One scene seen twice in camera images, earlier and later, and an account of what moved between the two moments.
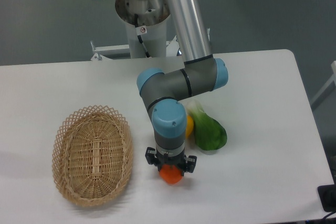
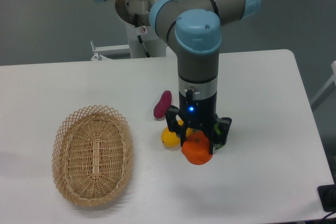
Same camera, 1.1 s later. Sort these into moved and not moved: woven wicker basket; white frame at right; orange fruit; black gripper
Moved: orange fruit; black gripper
Not moved: woven wicker basket; white frame at right
